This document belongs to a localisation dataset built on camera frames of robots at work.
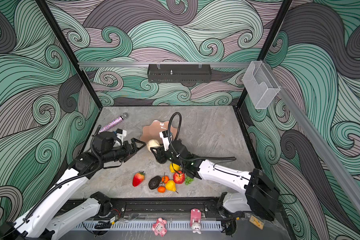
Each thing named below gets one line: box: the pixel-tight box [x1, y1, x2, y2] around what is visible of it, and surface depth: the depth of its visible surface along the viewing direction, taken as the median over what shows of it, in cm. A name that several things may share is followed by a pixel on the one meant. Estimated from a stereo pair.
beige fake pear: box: [147, 139, 161, 152], surface depth 73 cm
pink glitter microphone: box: [98, 112, 129, 133], surface depth 110 cm
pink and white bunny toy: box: [190, 208, 202, 234], surface depth 72 cm
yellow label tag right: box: [249, 215, 264, 230], surface depth 70 cm
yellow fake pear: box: [165, 180, 179, 194], surface depth 79 cm
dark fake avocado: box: [148, 175, 162, 190], surface depth 79 cm
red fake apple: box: [173, 170, 186, 184], surface depth 79 cm
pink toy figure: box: [152, 217, 168, 237], surface depth 67 cm
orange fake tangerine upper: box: [161, 175, 170, 184], surface depth 83 cm
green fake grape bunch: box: [185, 176, 194, 186], surface depth 83 cm
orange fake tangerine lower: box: [157, 186, 166, 193], surface depth 79 cm
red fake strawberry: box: [132, 171, 145, 187], surface depth 82 cm
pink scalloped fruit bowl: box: [140, 120, 178, 143], surface depth 106 cm
